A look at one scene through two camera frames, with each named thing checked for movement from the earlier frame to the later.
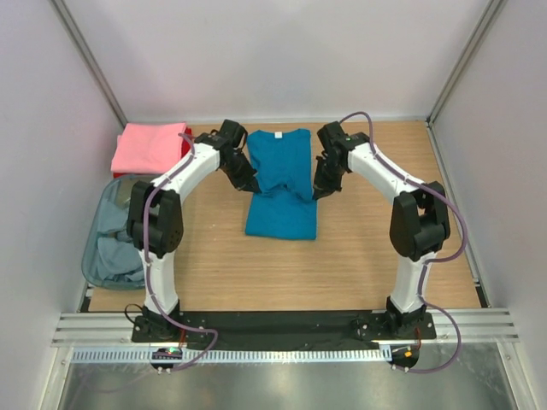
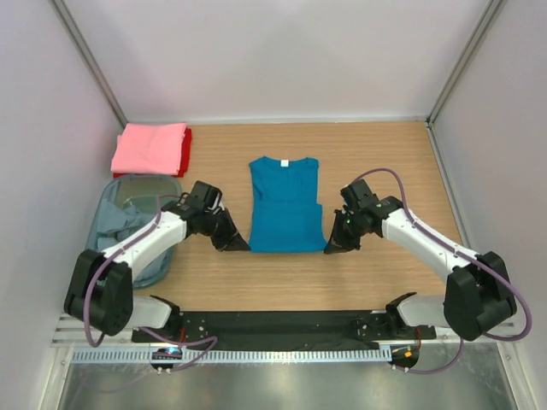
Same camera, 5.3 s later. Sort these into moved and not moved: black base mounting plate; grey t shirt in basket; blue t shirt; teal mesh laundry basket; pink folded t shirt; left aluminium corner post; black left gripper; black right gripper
Moved: black right gripper; black left gripper; blue t shirt
Not moved: teal mesh laundry basket; left aluminium corner post; black base mounting plate; grey t shirt in basket; pink folded t shirt
